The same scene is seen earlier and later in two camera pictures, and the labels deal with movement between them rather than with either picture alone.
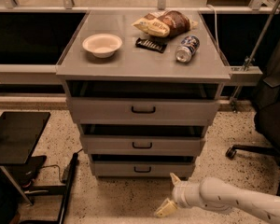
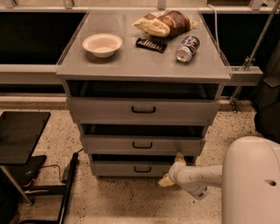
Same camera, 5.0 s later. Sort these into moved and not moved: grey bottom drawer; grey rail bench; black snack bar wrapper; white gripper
Moved: white gripper
Not moved: grey bottom drawer; grey rail bench; black snack bar wrapper
